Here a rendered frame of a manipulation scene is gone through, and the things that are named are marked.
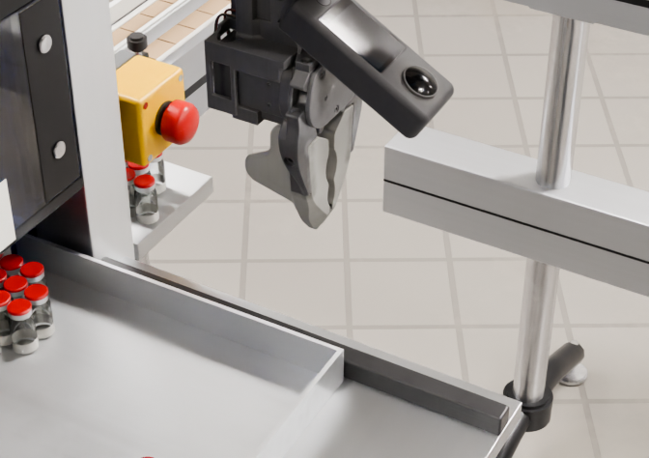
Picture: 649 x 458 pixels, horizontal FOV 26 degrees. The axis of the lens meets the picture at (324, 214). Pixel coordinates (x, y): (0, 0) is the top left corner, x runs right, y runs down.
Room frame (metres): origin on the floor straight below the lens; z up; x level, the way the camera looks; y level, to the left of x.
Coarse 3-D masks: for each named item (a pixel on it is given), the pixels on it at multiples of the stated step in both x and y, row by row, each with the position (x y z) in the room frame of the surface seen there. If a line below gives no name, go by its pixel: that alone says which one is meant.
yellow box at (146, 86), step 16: (128, 64) 1.13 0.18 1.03; (144, 64) 1.13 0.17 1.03; (160, 64) 1.13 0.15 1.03; (128, 80) 1.10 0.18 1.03; (144, 80) 1.10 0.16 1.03; (160, 80) 1.10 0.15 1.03; (176, 80) 1.12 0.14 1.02; (128, 96) 1.08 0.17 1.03; (144, 96) 1.08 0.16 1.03; (160, 96) 1.09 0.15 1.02; (176, 96) 1.11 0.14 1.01; (128, 112) 1.07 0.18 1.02; (144, 112) 1.07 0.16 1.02; (160, 112) 1.09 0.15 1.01; (128, 128) 1.07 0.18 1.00; (144, 128) 1.07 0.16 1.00; (128, 144) 1.07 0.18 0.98; (144, 144) 1.07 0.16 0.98; (160, 144) 1.09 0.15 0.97; (128, 160) 1.08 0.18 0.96; (144, 160) 1.07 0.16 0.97
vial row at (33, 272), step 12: (24, 264) 0.96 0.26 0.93; (36, 264) 0.96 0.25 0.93; (12, 276) 0.95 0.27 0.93; (24, 276) 0.95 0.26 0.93; (36, 276) 0.95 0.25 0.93; (12, 288) 0.93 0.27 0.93; (24, 288) 0.93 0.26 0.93; (0, 300) 0.92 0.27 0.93; (12, 300) 0.93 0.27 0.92; (0, 312) 0.91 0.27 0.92; (0, 324) 0.91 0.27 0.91; (0, 336) 0.91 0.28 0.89; (0, 348) 0.90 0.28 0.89
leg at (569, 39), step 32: (576, 32) 1.62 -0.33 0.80; (576, 64) 1.62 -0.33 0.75; (544, 96) 1.64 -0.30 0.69; (576, 96) 1.62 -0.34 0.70; (544, 128) 1.63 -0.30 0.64; (576, 128) 1.63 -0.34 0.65; (544, 160) 1.62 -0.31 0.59; (544, 288) 1.62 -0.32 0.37; (544, 320) 1.62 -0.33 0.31; (544, 352) 1.62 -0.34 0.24; (544, 384) 1.63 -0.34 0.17
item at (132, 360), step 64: (64, 256) 1.00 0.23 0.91; (64, 320) 0.94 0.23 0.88; (128, 320) 0.94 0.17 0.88; (192, 320) 0.94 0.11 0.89; (256, 320) 0.90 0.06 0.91; (0, 384) 0.86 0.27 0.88; (64, 384) 0.86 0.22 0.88; (128, 384) 0.86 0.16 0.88; (192, 384) 0.86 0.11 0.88; (256, 384) 0.86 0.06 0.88; (320, 384) 0.83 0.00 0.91; (0, 448) 0.79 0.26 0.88; (64, 448) 0.79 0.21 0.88; (128, 448) 0.79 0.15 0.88; (192, 448) 0.79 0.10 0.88; (256, 448) 0.79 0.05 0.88
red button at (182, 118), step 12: (168, 108) 1.08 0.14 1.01; (180, 108) 1.08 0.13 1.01; (192, 108) 1.09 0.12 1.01; (168, 120) 1.07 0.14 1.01; (180, 120) 1.07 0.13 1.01; (192, 120) 1.08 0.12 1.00; (168, 132) 1.07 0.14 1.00; (180, 132) 1.07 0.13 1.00; (192, 132) 1.08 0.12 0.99; (180, 144) 1.08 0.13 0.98
